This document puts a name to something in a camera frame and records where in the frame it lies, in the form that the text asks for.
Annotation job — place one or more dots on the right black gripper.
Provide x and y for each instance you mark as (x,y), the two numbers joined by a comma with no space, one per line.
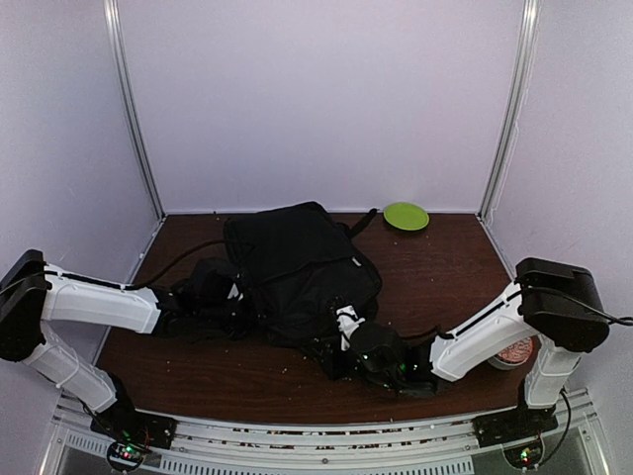
(330,364)

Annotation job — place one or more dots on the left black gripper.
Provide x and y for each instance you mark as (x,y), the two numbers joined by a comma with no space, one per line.
(240,334)

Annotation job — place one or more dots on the black student bag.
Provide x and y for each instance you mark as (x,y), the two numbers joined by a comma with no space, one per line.
(298,261)

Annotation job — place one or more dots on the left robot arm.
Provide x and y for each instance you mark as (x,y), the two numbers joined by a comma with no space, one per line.
(35,294)

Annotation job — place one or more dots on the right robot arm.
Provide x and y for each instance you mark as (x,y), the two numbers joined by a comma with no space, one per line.
(557,303)

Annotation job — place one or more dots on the green plate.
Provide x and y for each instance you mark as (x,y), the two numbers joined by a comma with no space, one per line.
(406,217)

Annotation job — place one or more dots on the red patterned white bowl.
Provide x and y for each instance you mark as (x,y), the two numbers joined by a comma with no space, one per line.
(513,356)

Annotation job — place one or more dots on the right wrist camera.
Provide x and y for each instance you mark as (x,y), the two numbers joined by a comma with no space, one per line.
(377,352)

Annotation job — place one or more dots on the front aluminium rail base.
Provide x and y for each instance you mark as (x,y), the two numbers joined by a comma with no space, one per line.
(447,445)

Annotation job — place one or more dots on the left aluminium frame post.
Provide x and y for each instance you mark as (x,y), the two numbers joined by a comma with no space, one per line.
(116,38)

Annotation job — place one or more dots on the aluminium frame post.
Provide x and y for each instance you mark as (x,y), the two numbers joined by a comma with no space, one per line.
(116,38)
(516,96)

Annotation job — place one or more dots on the right aluminium frame post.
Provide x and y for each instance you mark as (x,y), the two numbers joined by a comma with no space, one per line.
(516,96)

